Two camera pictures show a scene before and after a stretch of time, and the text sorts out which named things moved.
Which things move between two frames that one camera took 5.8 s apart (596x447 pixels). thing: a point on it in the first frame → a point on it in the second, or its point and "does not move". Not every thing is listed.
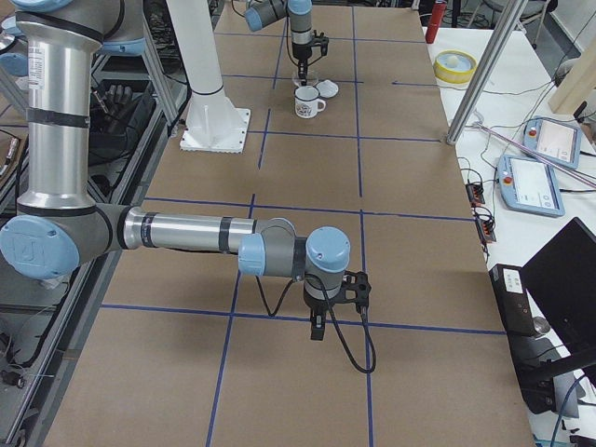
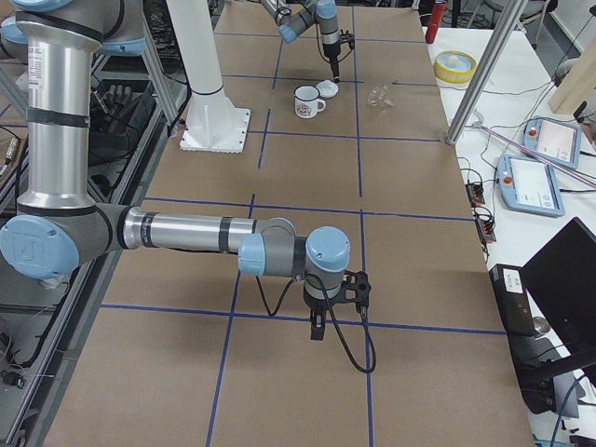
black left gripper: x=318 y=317 does not move
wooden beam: x=578 y=80 does not move
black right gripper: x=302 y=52 → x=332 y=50
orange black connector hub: x=475 y=194 does not move
